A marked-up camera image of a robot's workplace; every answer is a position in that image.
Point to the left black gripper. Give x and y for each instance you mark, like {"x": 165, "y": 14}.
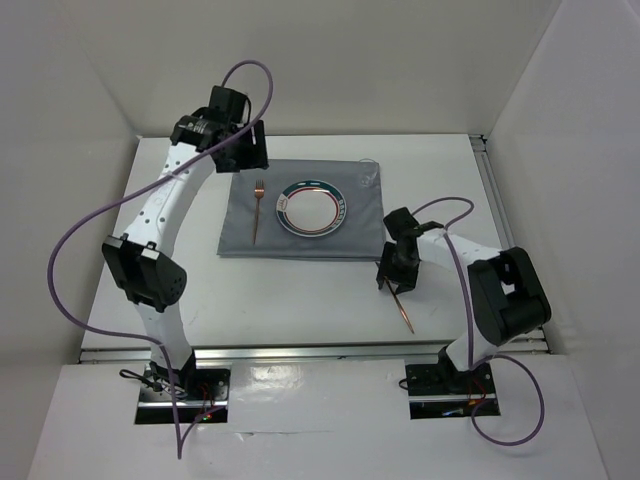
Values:
{"x": 255, "y": 153}

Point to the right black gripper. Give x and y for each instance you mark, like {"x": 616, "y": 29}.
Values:
{"x": 407, "y": 281}

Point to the copper knife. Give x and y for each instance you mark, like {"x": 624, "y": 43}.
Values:
{"x": 402, "y": 311}

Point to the copper fork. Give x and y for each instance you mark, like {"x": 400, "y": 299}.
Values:
{"x": 259, "y": 191}

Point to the white plate green red rim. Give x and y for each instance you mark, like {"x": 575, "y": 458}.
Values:
{"x": 311, "y": 208}

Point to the grey cloth napkin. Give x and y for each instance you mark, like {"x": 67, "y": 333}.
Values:
{"x": 360, "y": 237}

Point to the clear plastic cup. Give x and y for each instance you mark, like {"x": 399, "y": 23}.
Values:
{"x": 369, "y": 173}

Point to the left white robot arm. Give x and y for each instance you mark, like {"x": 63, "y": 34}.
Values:
{"x": 140, "y": 259}

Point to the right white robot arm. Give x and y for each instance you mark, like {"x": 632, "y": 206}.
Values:
{"x": 502, "y": 294}

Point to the aluminium rail front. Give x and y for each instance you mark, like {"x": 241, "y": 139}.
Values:
{"x": 274, "y": 353}

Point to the aluminium rail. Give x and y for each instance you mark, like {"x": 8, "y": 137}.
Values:
{"x": 274, "y": 353}
{"x": 479, "y": 147}

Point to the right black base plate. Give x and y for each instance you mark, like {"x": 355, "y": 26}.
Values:
{"x": 432, "y": 396}

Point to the aluminium rail right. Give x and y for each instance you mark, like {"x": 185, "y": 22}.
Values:
{"x": 479, "y": 147}

